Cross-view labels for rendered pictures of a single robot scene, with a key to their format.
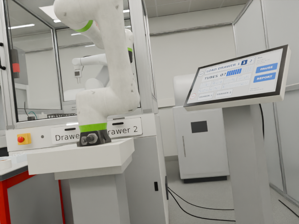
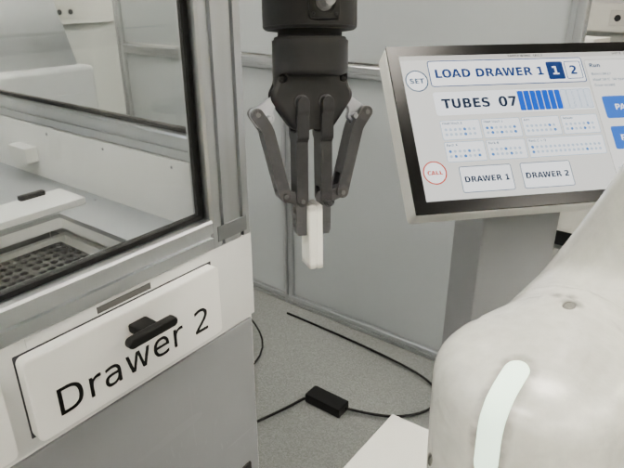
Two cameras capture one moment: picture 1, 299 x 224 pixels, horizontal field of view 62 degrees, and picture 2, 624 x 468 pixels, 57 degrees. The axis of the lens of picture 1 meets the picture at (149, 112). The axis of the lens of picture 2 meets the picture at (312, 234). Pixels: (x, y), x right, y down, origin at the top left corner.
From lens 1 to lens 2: 1.31 m
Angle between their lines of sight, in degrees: 60
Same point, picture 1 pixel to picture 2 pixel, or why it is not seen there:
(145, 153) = (221, 393)
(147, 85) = (233, 115)
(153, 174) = (240, 448)
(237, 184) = not seen: hidden behind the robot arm
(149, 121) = (237, 266)
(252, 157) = not seen: hidden behind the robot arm
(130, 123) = (184, 304)
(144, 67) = (227, 23)
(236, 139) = (505, 283)
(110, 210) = not seen: outside the picture
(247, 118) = (548, 228)
